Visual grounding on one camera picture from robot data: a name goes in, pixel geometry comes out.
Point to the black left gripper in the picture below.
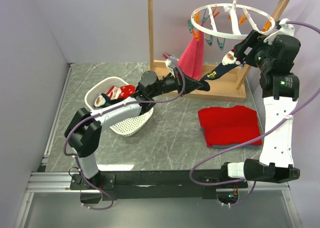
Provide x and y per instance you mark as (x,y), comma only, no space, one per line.
(179,81)

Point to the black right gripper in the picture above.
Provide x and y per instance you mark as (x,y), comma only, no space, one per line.
(257,40)

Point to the navy santa pattern sock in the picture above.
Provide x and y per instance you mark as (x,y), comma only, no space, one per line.
(228,63)

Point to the red white patterned sock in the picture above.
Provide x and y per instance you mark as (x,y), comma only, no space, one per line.
(114,93)

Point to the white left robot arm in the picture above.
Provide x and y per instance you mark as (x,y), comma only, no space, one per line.
(84,131)

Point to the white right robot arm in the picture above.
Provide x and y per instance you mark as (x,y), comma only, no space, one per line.
(280,89)

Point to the white round clip hanger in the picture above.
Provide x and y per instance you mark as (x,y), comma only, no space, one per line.
(203,20)

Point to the pink hanging towel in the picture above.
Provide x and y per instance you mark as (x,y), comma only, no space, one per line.
(191,61)

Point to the red folded towel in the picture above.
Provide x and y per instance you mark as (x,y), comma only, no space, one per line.
(228,125)

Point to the grey folded towel underneath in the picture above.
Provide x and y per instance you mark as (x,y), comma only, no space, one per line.
(231,145)

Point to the white perforated plastic basket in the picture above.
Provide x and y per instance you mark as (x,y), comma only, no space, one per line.
(126,127)

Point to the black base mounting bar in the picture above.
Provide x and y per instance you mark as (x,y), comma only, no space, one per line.
(158,184)

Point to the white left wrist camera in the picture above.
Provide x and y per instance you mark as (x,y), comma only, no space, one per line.
(170,61)

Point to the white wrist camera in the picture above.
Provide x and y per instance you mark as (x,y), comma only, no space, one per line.
(170,61)
(283,28)

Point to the wooden hanging rack frame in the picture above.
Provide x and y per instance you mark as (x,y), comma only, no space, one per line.
(231,87)

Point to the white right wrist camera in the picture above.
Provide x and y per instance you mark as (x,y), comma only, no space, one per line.
(283,28)

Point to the aluminium frame rail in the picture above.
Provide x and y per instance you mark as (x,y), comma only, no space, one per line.
(49,182)

